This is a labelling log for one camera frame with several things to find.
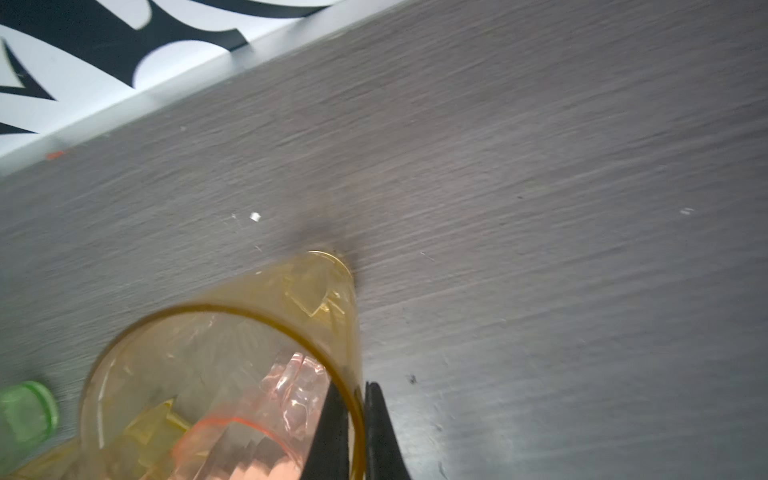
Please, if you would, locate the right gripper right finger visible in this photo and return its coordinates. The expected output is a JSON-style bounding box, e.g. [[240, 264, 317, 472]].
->
[[364, 382, 411, 480]]

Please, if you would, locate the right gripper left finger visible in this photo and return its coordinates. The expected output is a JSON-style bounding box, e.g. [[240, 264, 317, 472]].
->
[[300, 383, 350, 480]]

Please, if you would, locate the tall amber glass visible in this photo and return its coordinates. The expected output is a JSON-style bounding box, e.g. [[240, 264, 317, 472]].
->
[[79, 250, 365, 479]]

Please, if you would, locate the short green glass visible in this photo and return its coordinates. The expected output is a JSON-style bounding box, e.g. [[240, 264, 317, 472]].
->
[[1, 381, 59, 472]]

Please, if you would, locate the short pink glass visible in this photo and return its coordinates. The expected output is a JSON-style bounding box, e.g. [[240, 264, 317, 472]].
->
[[170, 349, 330, 479]]

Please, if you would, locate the short amber glass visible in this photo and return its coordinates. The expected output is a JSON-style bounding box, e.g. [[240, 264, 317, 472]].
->
[[2, 439, 80, 480]]

